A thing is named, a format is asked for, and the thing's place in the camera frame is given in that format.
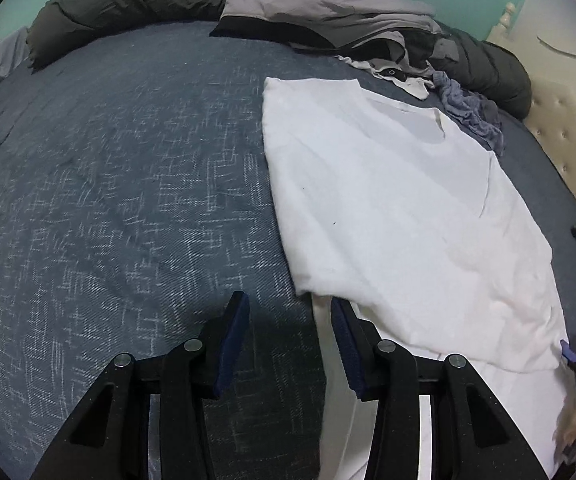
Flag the blue-grey crumpled garment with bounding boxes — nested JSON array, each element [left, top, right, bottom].
[[432, 70, 505, 157]]

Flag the cream tufted headboard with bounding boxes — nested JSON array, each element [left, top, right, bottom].
[[488, 2, 576, 199]]

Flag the black and white garment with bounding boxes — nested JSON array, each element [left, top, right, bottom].
[[335, 55, 434, 101]]

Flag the grey shirt pile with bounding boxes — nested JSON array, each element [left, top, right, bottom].
[[212, 0, 459, 74]]

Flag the dark grey rolled duvet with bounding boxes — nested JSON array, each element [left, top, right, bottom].
[[27, 0, 532, 119]]

